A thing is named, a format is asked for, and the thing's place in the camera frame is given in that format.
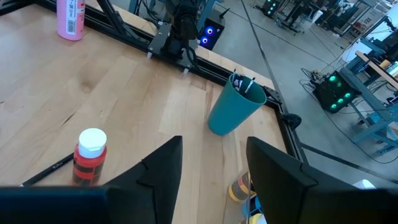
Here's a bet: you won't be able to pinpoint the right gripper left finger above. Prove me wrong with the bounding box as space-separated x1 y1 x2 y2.
105 136 183 224

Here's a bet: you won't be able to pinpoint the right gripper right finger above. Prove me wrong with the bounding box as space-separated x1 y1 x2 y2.
246 136 357 224

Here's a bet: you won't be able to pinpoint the small orange striped paint bottle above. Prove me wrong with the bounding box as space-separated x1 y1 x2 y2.
228 170 256 203

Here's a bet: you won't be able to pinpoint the small red striped paint bottle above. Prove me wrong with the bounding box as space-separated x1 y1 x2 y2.
72 128 108 187

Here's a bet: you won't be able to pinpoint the large pink paint bottle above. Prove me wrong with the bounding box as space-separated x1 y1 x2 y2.
56 0 86 42

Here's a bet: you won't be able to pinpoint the dark green plastic cup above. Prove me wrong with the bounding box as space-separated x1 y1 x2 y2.
207 73 267 136

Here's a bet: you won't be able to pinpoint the black computer green lights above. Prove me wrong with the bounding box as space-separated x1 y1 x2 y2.
262 0 280 18
312 70 363 113

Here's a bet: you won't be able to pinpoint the blue-grey metal workbench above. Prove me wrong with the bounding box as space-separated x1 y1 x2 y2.
338 40 398 156

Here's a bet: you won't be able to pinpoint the black computer purple lights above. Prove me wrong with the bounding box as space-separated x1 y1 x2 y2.
197 9 226 51

